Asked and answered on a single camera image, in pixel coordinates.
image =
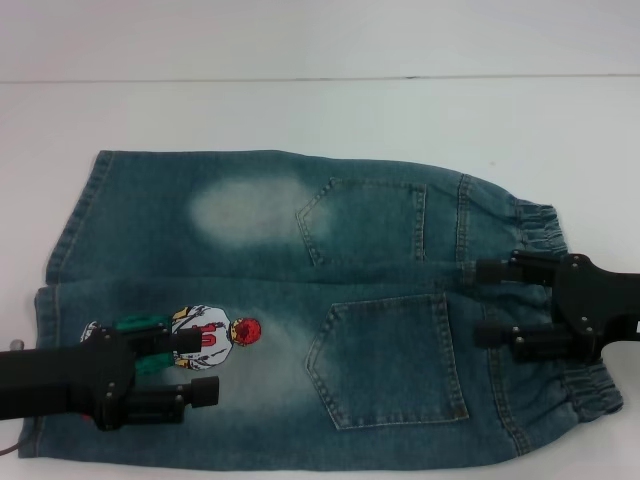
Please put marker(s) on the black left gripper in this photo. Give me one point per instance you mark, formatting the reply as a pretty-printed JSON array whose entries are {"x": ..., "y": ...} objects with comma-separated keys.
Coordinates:
[{"x": 55, "y": 382}]

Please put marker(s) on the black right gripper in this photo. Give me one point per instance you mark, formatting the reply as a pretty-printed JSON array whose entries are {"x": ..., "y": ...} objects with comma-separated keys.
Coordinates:
[{"x": 582, "y": 300}]

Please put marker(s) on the blue denim shorts basketball print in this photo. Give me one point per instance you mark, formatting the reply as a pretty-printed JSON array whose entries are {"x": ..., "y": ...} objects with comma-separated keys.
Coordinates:
[{"x": 250, "y": 250}]

